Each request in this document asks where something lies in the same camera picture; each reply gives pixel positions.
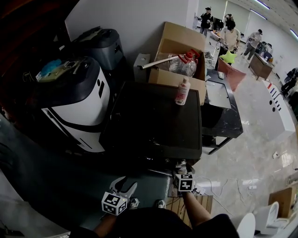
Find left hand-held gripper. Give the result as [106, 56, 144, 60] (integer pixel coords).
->
[102, 176, 138, 217]

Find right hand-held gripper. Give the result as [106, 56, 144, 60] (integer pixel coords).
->
[173, 160, 196, 193]

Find black square tray table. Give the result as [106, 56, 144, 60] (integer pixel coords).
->
[99, 80, 203, 174]

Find person's left forearm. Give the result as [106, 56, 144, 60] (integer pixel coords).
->
[93, 215, 118, 236]

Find person's right forearm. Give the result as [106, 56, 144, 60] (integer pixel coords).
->
[182, 191, 216, 227]

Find person's left shoe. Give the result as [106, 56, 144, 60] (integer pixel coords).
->
[129, 197, 140, 210]

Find wooden slat pallet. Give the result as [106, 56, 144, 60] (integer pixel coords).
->
[166, 194, 214, 229]

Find person's black shirt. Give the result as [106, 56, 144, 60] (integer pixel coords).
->
[69, 207, 241, 238]

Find pink detergent bottle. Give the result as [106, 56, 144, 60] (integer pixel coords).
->
[174, 78, 191, 106]

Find white toilet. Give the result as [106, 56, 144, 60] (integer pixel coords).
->
[253, 201, 280, 236]
[236, 212, 257, 238]

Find white and black appliance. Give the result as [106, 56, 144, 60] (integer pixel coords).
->
[41, 56, 111, 153]

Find clear water jug red cap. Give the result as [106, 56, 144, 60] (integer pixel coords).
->
[168, 49, 200, 78]

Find pink cushion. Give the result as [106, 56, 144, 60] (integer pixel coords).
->
[217, 58, 247, 92]

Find grey metal box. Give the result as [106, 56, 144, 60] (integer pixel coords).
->
[133, 53, 152, 82]

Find green star pillow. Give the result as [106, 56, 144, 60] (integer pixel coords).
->
[219, 50, 238, 64]

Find brown wooden desk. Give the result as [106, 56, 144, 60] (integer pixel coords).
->
[247, 52, 275, 81]

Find large open cardboard box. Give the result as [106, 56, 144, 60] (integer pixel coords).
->
[148, 21, 207, 106]

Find dark grey appliance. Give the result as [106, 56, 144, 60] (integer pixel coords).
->
[71, 27, 124, 71]

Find blue gloves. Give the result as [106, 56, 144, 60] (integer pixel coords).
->
[41, 59, 63, 76]

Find white floor cable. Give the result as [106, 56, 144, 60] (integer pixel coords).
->
[195, 175, 264, 203]

